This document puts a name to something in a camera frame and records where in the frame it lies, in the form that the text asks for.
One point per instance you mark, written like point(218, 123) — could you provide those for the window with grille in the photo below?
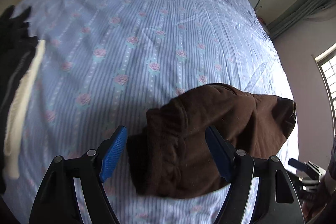
point(326, 66)

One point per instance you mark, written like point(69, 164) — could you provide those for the black folded garment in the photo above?
point(17, 51)

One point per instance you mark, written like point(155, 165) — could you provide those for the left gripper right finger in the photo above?
point(266, 180)

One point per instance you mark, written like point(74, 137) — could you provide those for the blue floral striped bed sheet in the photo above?
point(107, 62)

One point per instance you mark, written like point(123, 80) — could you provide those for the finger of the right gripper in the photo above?
point(301, 166)

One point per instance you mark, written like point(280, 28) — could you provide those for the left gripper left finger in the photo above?
point(56, 199)

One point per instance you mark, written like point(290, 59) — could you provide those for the person right hand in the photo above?
point(325, 190)

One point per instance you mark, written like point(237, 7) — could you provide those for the white folded garment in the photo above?
point(17, 114)

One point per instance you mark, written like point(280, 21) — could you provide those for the grey green curtain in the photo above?
point(301, 9)

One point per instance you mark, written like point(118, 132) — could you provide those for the dark brown fleece pants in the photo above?
point(187, 147)

